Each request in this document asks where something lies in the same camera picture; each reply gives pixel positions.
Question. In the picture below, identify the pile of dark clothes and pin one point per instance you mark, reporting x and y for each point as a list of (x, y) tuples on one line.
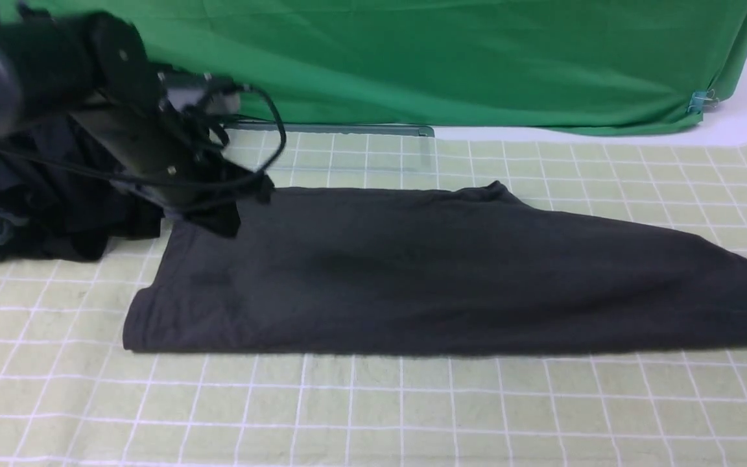
[(47, 214)]

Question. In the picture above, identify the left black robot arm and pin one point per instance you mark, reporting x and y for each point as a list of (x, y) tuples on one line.
[(38, 55)]

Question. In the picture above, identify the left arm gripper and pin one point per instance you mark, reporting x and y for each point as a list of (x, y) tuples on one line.
[(162, 128)]

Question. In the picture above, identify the dark gray long-sleeve top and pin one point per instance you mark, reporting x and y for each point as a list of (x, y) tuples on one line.
[(422, 273)]

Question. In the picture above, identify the gray metal bar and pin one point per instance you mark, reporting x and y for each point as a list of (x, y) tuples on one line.
[(391, 130)]

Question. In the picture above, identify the green backdrop cloth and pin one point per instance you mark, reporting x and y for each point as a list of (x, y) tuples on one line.
[(593, 68)]

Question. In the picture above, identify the light green grid mat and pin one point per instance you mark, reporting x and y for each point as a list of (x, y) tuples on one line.
[(71, 396)]

